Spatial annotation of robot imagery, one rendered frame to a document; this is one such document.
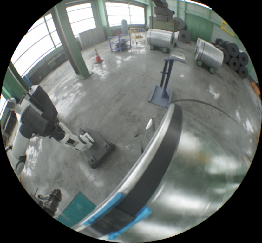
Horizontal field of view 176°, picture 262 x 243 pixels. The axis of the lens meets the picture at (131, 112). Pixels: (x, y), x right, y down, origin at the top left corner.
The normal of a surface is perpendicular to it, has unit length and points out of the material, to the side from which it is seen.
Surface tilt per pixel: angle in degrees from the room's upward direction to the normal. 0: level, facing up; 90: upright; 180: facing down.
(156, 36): 79
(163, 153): 16
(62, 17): 90
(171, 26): 92
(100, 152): 0
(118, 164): 0
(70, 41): 90
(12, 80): 90
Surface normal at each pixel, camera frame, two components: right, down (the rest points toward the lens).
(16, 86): 0.82, 0.45
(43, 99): 0.97, 0.18
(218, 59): -0.56, 0.52
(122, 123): -0.08, -0.52
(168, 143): 0.10, -0.72
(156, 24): -0.56, 0.75
